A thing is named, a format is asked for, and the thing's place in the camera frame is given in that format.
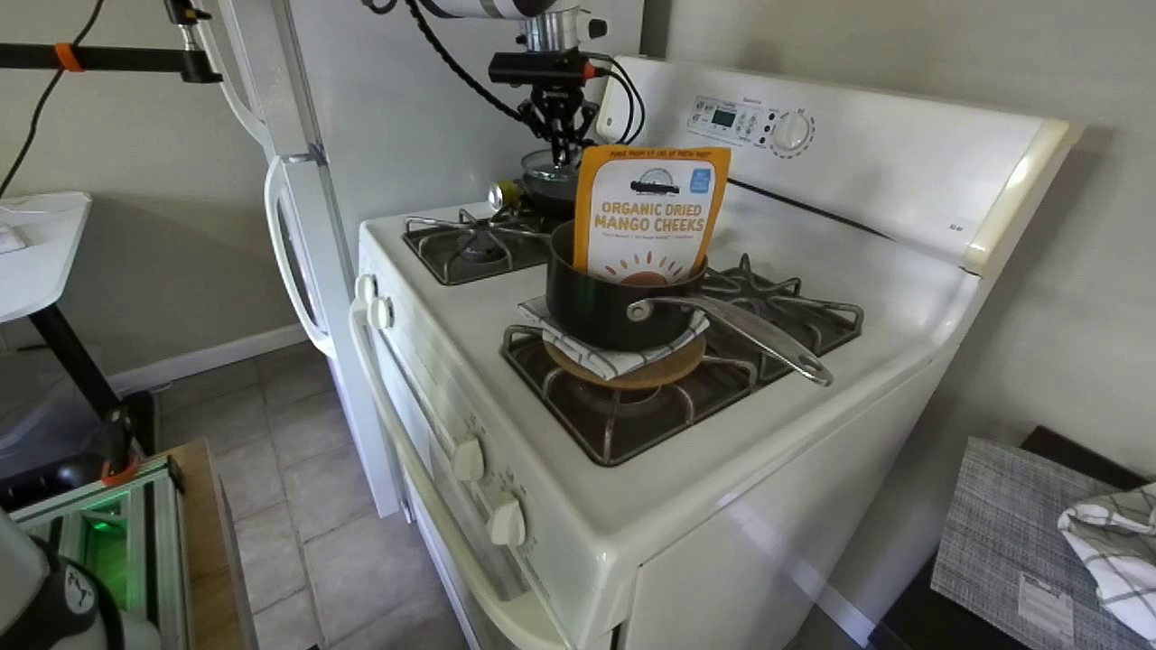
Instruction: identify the black bar with orange tape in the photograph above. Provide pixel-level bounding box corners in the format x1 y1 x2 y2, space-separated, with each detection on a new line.
0 0 228 91

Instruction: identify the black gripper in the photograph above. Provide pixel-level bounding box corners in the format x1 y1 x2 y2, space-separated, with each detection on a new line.
530 76 598 166

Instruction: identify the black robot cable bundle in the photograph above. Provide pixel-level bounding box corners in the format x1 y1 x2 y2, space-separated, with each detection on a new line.
358 0 655 155

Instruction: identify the black side table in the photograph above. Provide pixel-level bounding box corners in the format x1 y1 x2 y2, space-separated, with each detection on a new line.
871 421 1156 650

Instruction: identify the black saucepan with steel handle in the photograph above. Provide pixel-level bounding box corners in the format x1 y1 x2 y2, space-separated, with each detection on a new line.
542 220 838 390

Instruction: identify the white refrigerator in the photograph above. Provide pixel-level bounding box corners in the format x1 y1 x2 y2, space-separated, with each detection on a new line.
177 0 407 519

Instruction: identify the aluminium cart frame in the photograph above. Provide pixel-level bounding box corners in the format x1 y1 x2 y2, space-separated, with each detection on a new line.
4 458 198 650

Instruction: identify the gray woven placemat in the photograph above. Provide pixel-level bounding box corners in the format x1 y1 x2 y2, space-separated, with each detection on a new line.
930 432 1156 650

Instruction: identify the white oven control dial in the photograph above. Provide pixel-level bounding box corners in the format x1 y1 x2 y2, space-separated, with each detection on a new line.
766 104 820 159

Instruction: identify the black double burner grate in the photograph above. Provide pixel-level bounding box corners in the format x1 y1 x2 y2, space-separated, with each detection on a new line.
500 249 867 469
401 196 578 290

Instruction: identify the white table with black legs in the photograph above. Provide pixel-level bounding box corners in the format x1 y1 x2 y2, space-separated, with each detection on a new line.
0 191 163 498

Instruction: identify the oven door handle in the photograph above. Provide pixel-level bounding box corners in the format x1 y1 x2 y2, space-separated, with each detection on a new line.
342 301 572 645

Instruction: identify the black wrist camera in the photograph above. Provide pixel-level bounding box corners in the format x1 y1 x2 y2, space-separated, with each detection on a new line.
483 47 606 85

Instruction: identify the gray frying pan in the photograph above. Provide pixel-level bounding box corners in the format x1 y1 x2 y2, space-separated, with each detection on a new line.
516 150 584 220

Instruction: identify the white checkered dish towel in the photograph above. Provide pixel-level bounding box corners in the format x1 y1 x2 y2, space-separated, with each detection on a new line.
1055 479 1156 644

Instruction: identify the orange dried mango bag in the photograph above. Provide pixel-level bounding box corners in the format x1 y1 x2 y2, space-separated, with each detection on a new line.
566 141 733 290

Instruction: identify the gray robot base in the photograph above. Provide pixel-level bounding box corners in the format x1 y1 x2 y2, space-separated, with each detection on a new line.
0 508 132 650

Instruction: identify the wooden cart board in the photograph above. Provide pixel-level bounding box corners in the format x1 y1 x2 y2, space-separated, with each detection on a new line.
163 436 260 650

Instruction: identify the round brown trivet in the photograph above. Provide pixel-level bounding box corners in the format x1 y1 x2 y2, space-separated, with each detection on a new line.
539 328 708 395

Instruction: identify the white gas stove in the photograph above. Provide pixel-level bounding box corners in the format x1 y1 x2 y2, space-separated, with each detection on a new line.
342 52 1088 650

